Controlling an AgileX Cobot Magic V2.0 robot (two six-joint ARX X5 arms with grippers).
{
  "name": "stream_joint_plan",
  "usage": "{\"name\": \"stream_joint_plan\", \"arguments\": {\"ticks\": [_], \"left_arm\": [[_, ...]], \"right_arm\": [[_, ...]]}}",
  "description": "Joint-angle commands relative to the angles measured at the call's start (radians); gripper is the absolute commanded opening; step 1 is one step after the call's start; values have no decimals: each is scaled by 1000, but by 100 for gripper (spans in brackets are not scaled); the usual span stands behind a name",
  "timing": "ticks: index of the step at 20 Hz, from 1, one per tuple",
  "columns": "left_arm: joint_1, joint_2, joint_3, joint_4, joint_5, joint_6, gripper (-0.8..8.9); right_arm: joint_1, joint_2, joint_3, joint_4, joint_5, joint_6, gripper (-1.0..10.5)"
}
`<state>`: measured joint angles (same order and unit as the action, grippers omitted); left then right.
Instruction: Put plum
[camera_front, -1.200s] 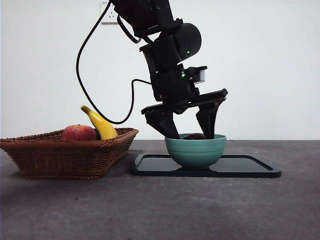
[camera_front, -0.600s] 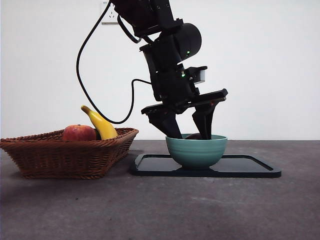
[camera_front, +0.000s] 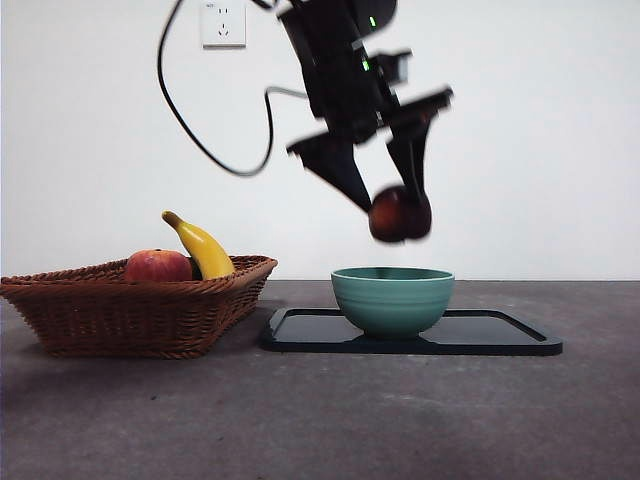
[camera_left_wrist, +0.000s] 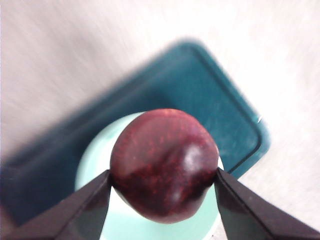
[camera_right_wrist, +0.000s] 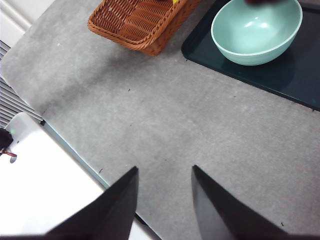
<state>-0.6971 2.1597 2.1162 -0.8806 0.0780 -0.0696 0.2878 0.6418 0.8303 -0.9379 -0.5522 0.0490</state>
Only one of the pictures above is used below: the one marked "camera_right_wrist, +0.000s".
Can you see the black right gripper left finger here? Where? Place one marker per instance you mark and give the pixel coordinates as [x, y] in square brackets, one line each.
[100, 215]

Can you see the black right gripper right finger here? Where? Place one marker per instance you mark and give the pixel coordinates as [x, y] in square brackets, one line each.
[225, 215]

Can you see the teal ribbed bowl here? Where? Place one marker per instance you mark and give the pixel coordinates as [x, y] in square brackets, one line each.
[255, 32]

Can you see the grey slatted panel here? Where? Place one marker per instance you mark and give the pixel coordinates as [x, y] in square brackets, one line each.
[12, 100]

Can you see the dark green rectangular tray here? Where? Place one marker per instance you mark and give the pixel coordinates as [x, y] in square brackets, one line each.
[287, 75]

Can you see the brown wicker basket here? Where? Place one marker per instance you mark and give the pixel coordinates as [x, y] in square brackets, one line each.
[140, 22]

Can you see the yellow banana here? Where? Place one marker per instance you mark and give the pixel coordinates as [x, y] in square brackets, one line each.
[175, 1]

